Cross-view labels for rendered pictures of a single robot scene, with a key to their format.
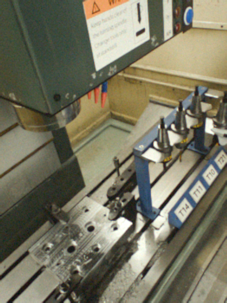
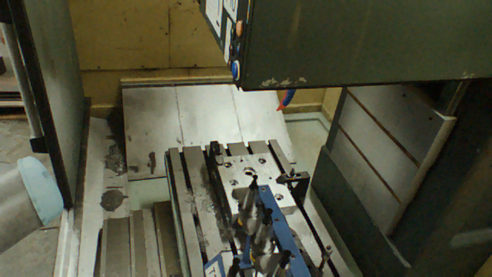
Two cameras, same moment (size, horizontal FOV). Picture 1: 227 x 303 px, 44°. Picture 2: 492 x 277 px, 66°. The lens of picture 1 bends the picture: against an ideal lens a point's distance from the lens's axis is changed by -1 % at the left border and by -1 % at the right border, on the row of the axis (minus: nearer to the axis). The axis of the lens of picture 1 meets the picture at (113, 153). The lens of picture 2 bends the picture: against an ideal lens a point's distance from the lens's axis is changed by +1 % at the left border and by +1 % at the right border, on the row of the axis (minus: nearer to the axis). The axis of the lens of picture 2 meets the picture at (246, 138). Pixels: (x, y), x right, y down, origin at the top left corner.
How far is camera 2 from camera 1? 1.24 m
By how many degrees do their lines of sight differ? 82
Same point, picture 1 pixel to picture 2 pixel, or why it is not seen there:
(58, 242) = (259, 168)
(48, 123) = not seen: hidden behind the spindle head
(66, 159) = (400, 250)
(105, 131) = not seen: outside the picture
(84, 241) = (245, 179)
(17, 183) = (358, 174)
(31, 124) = not seen: hidden behind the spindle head
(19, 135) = (387, 149)
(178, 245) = (190, 253)
